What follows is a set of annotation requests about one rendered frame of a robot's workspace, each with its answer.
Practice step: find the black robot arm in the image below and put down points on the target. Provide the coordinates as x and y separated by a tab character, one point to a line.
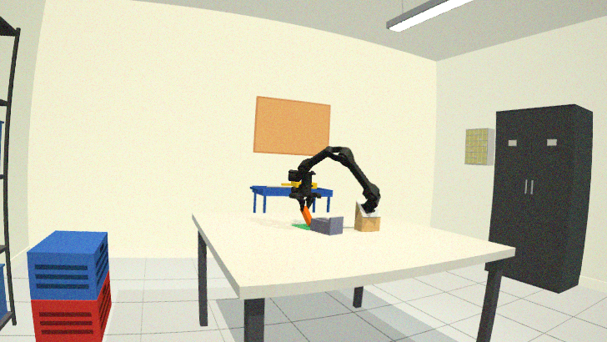
346	158

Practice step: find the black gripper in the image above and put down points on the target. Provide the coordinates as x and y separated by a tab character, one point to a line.
305	193

